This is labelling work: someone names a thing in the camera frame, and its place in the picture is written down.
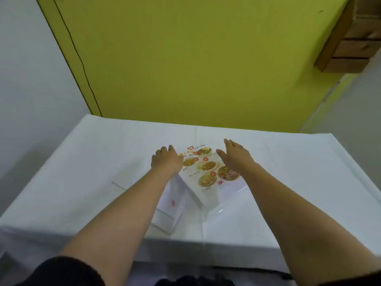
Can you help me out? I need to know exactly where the person's right hand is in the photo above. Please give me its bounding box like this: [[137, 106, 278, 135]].
[[216, 139, 257, 176]]

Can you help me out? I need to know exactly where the person's left hand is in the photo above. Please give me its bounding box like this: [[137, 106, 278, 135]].
[[151, 145, 184, 176]]

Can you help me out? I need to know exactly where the food picture menu sheet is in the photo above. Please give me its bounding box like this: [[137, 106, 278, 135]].
[[176, 144, 249, 212]]

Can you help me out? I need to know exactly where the person's left forearm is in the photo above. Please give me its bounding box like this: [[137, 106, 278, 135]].
[[58, 168, 179, 286]]

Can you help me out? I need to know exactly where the person's right forearm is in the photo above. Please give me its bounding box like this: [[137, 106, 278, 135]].
[[238, 162, 381, 286]]

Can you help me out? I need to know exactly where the white card with red dot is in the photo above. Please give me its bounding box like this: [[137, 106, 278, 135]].
[[151, 175, 191, 235]]

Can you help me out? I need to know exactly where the white tablecloth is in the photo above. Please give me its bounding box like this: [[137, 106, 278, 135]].
[[0, 114, 381, 274]]

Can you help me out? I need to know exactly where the person's black clothing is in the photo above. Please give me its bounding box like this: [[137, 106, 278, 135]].
[[15, 256, 381, 286]]

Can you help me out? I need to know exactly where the brown wooden shelf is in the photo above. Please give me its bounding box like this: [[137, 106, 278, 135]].
[[315, 0, 381, 73]]

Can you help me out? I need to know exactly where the thin black wall cable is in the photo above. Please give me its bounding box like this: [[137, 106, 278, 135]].
[[52, 0, 103, 118]]

